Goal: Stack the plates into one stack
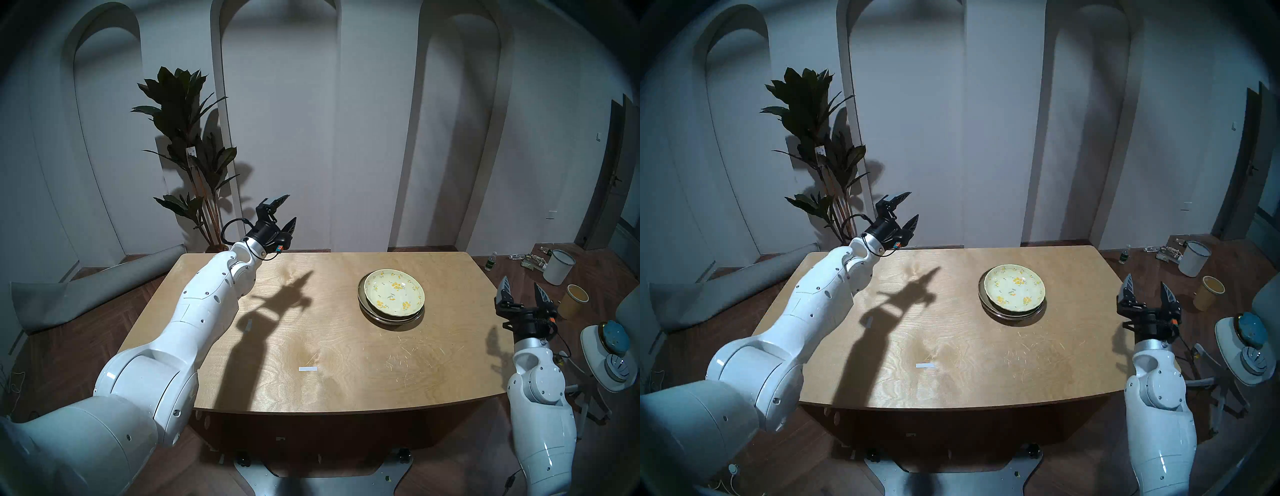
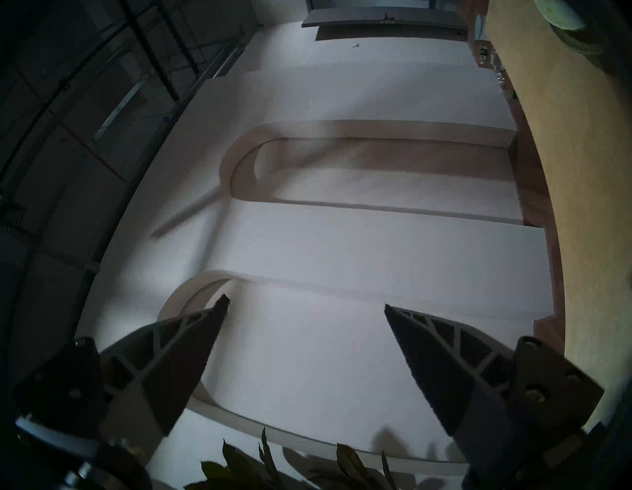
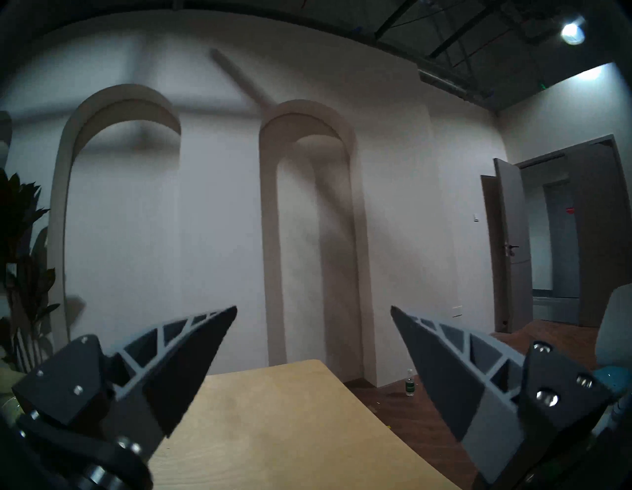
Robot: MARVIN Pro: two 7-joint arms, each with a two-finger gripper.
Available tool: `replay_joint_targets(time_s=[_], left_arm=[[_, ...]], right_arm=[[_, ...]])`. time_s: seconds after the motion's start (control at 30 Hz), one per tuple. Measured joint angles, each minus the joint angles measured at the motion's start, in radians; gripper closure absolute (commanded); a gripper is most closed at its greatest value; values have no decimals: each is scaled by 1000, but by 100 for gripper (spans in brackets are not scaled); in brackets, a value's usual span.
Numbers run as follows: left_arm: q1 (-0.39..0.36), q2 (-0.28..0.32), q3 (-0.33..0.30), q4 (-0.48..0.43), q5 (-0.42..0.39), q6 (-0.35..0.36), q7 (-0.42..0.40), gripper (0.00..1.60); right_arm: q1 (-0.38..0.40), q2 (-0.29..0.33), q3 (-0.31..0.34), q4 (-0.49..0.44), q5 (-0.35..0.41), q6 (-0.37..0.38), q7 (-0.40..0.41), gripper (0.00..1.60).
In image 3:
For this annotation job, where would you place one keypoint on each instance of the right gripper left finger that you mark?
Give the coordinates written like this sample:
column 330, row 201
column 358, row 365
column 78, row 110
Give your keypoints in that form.
column 173, row 375

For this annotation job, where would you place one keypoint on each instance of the bright ceiling spotlight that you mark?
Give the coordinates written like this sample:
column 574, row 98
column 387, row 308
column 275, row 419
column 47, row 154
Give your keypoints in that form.
column 572, row 32

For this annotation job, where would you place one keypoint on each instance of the tall dark green plant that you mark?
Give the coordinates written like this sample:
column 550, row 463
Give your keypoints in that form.
column 24, row 286

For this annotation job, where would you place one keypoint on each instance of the grey door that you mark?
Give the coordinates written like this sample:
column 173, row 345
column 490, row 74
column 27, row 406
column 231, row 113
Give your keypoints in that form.
column 513, row 247

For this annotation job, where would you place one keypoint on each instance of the teal round object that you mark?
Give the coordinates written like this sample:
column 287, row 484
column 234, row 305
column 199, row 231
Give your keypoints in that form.
column 614, row 378

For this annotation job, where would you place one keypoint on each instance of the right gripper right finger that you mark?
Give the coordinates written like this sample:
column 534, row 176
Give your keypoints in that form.
column 444, row 375

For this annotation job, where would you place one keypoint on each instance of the plastic bottle green label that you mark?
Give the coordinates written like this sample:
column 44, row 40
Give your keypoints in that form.
column 410, row 385

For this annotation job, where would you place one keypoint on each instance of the grey ceiling duct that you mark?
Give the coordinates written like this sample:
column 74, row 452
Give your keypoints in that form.
column 454, row 86

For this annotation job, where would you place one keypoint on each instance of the white wall socket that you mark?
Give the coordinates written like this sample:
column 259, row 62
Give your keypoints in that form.
column 457, row 311

